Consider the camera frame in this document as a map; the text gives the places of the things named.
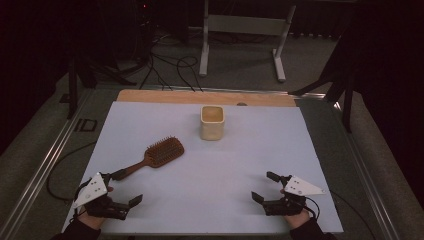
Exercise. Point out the black floor bracket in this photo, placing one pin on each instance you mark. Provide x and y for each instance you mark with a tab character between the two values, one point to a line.
85	125

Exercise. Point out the person's left hand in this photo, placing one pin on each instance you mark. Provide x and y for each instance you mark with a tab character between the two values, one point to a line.
89	220

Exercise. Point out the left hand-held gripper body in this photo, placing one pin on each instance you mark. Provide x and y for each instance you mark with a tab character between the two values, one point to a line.
90	191

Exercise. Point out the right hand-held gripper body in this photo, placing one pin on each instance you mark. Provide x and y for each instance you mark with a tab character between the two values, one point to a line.
300	188

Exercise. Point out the brown wooden hairbrush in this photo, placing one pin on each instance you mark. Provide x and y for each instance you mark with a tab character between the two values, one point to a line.
165	151

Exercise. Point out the aluminium floor rail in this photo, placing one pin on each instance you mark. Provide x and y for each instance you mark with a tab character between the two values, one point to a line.
233	90
36	176
370	180

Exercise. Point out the white table mat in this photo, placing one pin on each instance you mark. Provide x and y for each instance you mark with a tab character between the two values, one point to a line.
216	173

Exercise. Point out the wooden table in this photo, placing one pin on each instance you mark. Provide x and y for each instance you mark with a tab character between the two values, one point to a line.
166	96

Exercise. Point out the person's right hand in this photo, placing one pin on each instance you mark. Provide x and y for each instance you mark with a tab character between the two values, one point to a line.
296	220

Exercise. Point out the white metal stand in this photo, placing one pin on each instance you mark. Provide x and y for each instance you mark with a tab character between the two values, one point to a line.
246	25

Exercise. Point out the black metal stand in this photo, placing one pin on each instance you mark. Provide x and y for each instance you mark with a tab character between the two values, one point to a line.
72	86
347	103

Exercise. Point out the cream square cup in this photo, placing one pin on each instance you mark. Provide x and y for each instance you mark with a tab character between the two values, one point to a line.
212	128

